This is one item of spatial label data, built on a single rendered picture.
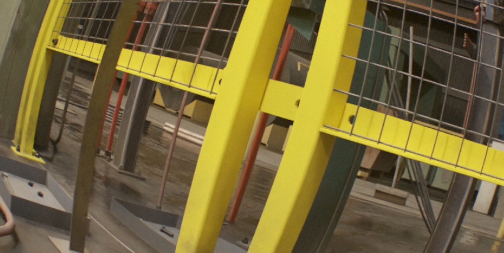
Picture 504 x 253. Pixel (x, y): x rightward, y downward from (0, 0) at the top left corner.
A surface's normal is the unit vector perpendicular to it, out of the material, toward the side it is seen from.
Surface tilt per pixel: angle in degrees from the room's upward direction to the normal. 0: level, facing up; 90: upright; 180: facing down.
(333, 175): 90
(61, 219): 90
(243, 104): 90
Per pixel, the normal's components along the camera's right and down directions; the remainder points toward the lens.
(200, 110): 0.69, 0.21
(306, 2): -0.66, -0.21
